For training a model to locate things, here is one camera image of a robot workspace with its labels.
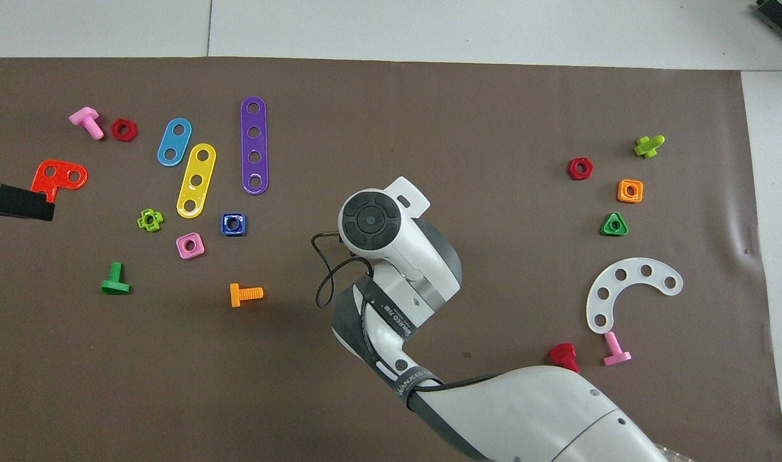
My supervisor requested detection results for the red L-shaped plate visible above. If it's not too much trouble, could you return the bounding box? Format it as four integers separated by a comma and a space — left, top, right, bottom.
30, 159, 89, 205

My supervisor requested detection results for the pink plastic screw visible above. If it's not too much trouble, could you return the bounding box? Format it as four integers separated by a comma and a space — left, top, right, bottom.
68, 107, 105, 141
602, 331, 632, 367

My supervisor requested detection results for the blue two-hole plate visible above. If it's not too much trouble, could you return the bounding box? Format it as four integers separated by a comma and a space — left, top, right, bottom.
157, 117, 193, 167

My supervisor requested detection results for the pink square plastic nut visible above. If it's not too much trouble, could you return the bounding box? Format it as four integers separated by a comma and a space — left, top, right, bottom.
175, 232, 206, 260

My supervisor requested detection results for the yellow three-hole plate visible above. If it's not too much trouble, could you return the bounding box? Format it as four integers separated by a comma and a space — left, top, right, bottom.
176, 142, 218, 219

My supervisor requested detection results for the purple four-hole plate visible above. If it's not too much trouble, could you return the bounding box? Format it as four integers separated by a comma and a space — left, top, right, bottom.
240, 96, 269, 195

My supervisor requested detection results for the orange plastic screw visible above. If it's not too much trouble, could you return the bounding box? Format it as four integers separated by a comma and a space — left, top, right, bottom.
230, 283, 265, 309

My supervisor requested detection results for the brown table mat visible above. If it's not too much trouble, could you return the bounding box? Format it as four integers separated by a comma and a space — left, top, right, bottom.
0, 56, 782, 462

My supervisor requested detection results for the red plastic screw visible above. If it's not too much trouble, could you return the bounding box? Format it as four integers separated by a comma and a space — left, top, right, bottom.
548, 343, 581, 374

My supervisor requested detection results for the green triangular plastic nut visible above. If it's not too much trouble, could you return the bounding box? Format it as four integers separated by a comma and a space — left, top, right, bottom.
600, 212, 629, 237

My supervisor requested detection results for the white curved five-hole plate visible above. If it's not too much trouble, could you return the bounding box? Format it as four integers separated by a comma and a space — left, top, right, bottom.
586, 257, 684, 335

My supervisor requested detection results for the lime green plastic screw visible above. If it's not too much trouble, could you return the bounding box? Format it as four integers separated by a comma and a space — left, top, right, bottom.
634, 134, 666, 159

